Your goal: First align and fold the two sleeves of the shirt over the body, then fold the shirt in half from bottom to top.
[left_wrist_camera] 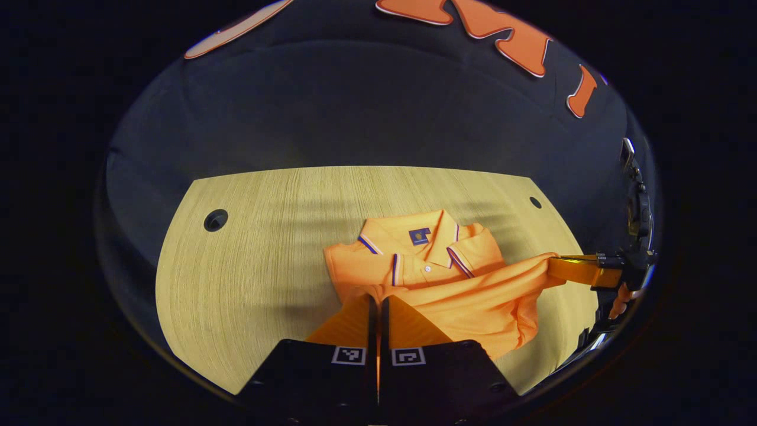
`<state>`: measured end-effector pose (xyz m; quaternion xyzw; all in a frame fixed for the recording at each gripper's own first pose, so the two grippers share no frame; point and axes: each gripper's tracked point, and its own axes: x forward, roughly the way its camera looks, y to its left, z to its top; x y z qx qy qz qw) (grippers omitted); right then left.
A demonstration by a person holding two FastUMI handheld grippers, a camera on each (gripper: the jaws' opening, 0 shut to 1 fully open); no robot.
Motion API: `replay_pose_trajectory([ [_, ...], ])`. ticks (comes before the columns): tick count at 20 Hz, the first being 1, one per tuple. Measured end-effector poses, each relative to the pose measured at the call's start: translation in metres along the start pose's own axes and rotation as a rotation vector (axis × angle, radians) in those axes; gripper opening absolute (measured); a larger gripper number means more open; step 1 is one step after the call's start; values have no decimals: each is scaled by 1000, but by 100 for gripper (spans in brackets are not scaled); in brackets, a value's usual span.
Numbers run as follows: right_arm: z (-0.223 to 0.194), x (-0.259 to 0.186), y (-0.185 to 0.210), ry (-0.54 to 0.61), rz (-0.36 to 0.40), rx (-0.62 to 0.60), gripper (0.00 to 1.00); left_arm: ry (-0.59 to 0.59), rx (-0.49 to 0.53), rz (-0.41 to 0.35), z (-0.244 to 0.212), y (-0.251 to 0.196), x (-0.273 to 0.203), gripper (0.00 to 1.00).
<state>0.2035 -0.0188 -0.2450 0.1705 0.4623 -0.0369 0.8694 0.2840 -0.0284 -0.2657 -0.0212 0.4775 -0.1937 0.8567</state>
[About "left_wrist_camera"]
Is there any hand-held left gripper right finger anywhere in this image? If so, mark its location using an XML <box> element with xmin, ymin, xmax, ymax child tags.
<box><xmin>378</xmin><ymin>294</ymin><xmax>522</xmax><ymax>422</ymax></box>

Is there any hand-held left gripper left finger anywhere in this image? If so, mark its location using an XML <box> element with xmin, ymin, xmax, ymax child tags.
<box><xmin>237</xmin><ymin>294</ymin><xmax>379</xmax><ymax>422</ymax></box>

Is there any orange T-shirt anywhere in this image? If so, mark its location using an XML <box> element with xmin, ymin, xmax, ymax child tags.
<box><xmin>322</xmin><ymin>209</ymin><xmax>568</xmax><ymax>362</ymax></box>

